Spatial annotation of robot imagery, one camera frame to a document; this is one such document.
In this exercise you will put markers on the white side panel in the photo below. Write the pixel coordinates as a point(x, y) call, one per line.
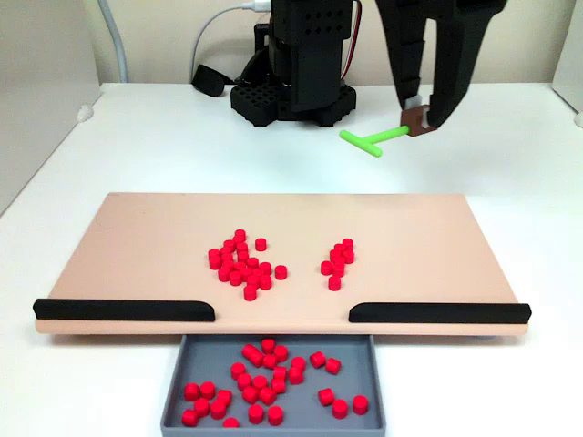
point(571, 54)
point(41, 114)

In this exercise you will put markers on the beige flat board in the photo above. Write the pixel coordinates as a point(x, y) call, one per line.
point(136, 236)

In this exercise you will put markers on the grey tray container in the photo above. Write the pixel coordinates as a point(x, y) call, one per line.
point(303, 412)

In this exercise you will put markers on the green T-shaped pusher tool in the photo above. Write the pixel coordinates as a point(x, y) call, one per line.
point(387, 134)

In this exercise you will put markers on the black table clamp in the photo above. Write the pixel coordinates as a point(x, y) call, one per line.
point(251, 67)

